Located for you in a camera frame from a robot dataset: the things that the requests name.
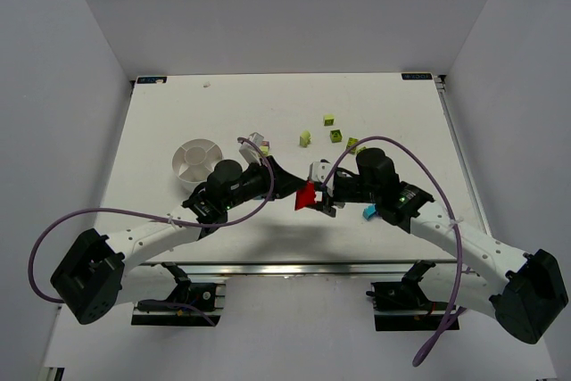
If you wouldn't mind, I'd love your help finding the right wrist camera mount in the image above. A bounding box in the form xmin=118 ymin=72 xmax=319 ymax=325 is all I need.
xmin=309 ymin=162 xmax=335 ymax=195

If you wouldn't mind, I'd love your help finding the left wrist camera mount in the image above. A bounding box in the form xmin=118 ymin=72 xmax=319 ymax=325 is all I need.
xmin=237 ymin=132 xmax=266 ymax=170

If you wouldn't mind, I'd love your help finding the left blue corner label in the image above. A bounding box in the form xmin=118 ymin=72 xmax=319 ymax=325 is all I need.
xmin=136 ymin=76 xmax=167 ymax=85

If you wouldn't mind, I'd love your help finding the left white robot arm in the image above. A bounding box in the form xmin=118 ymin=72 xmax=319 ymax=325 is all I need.
xmin=50 ymin=157 xmax=306 ymax=325

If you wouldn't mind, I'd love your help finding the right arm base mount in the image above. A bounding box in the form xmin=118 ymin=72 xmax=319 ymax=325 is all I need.
xmin=366 ymin=260 xmax=455 ymax=333

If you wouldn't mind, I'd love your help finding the light green lego brick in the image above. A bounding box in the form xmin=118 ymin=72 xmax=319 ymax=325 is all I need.
xmin=299 ymin=130 xmax=311 ymax=147

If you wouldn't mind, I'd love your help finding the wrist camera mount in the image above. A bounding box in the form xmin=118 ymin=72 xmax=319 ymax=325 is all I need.
xmin=309 ymin=162 xmax=335 ymax=195
xmin=237 ymin=132 xmax=266 ymax=170

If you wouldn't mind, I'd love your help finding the white divided round container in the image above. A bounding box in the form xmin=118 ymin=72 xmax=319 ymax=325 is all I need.
xmin=171 ymin=138 xmax=223 ymax=192

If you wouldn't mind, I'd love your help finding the red lego brick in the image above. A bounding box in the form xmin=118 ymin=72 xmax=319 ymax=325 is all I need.
xmin=294 ymin=180 xmax=323 ymax=211

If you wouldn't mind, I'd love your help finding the teal stepped lego brick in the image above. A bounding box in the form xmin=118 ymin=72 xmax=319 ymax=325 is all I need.
xmin=362 ymin=204 xmax=378 ymax=221

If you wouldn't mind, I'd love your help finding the green lego two stud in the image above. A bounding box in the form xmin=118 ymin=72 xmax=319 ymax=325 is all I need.
xmin=346 ymin=137 xmax=360 ymax=154

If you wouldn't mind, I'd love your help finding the lime lego cube top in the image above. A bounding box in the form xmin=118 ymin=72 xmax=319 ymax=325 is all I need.
xmin=323 ymin=114 xmax=335 ymax=127

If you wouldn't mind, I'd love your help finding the green printed lego cube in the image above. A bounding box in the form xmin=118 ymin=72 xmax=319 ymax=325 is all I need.
xmin=329 ymin=129 xmax=343 ymax=143

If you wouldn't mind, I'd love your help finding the right blue corner label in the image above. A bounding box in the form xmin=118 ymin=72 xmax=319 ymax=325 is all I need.
xmin=401 ymin=72 xmax=433 ymax=80

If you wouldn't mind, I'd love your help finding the blue corner label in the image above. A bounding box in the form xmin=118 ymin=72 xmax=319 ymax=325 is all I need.
xmin=136 ymin=76 xmax=167 ymax=85
xmin=401 ymin=72 xmax=433 ymax=80

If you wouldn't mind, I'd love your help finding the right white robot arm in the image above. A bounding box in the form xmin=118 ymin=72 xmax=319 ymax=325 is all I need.
xmin=309 ymin=148 xmax=568 ymax=344

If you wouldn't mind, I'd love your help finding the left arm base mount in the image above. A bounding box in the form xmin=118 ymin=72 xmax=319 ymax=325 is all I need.
xmin=131 ymin=262 xmax=226 ymax=327

